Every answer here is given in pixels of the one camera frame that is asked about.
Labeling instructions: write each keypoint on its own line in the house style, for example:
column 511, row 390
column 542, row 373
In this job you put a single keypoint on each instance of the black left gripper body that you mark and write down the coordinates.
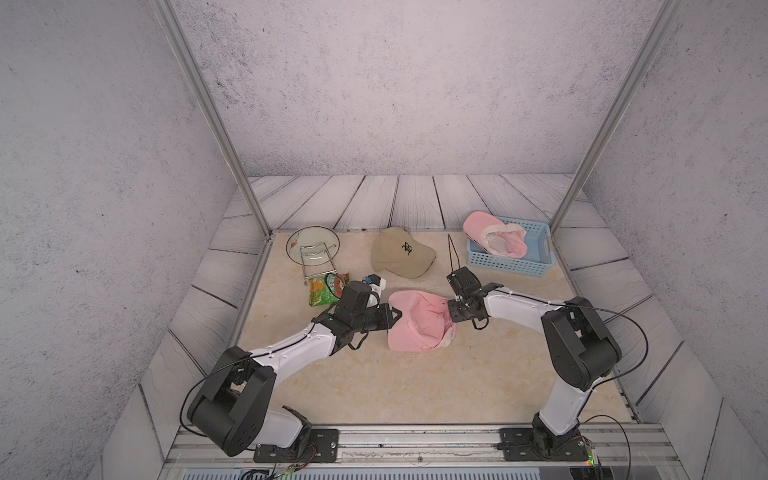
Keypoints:
column 376, row 319

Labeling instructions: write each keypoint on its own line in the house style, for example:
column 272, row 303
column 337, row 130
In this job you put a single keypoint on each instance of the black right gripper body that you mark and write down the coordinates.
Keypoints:
column 457, row 309

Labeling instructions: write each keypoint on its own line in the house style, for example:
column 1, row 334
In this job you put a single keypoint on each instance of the pink baseball cap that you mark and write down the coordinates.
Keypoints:
column 425, row 323
column 494, row 236

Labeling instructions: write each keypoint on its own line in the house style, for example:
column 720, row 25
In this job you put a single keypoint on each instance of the beige baseball cap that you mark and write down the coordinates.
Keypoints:
column 396, row 251

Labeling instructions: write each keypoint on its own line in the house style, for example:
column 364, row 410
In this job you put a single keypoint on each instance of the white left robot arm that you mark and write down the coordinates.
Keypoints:
column 231, row 405

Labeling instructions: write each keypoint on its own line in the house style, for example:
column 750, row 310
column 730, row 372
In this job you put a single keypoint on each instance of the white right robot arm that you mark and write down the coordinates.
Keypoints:
column 582, row 351

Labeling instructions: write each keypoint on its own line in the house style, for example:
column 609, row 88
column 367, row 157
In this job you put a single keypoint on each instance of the green snack bag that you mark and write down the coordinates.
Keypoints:
column 327, row 288

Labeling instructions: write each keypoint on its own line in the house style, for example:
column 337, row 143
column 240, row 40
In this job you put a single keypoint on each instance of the light blue plastic basket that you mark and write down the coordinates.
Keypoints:
column 537, row 261

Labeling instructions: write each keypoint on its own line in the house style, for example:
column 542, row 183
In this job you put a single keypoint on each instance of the pale green ceramic plate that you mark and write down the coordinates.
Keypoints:
column 310, row 235

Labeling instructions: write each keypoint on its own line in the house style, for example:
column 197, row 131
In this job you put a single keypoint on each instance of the metal wire plate rack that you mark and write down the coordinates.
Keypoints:
column 317, row 259

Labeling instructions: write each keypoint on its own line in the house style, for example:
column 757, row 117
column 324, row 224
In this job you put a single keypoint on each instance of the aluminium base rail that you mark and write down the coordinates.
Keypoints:
column 598, row 443

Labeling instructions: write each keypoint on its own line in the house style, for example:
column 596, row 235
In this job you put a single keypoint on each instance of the right aluminium frame post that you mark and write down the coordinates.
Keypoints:
column 660, row 28

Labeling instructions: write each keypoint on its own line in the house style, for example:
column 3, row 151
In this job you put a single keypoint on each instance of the aluminium frame post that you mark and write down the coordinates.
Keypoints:
column 660, row 28
column 188, row 64

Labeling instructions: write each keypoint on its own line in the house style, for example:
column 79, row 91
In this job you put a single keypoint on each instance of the left aluminium frame post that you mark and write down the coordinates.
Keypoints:
column 188, row 64

